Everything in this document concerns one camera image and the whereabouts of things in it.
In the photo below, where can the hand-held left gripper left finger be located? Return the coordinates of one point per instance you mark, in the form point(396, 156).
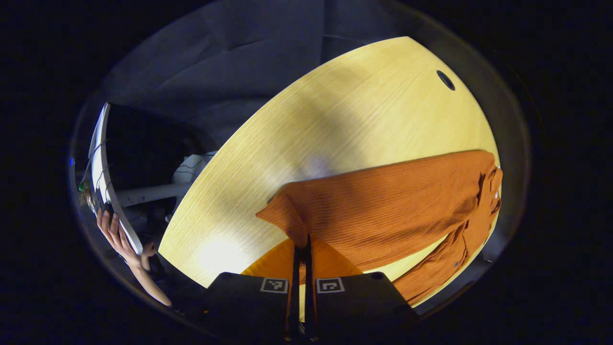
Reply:
point(295, 306)

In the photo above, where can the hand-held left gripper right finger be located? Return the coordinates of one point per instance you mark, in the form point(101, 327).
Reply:
point(309, 306)

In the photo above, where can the rust orange button shirt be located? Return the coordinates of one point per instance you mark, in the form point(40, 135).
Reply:
point(383, 201)

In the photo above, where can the grey metal bar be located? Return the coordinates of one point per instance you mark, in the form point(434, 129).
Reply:
point(148, 194)

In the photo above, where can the black backdrop cloth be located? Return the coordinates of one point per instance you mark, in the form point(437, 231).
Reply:
point(215, 72)

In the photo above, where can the black table grommet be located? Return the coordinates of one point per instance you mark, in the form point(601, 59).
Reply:
point(445, 80)

